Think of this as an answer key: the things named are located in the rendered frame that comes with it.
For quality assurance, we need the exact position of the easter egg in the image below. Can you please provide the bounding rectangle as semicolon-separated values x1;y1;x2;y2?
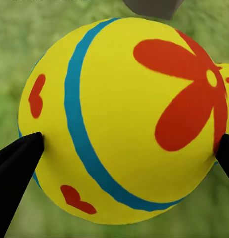
18;17;228;225
213;63;229;165

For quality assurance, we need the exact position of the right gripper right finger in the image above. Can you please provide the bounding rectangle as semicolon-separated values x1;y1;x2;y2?
216;134;229;178

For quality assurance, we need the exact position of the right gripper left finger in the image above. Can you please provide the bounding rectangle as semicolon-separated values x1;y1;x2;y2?
0;132;44;238

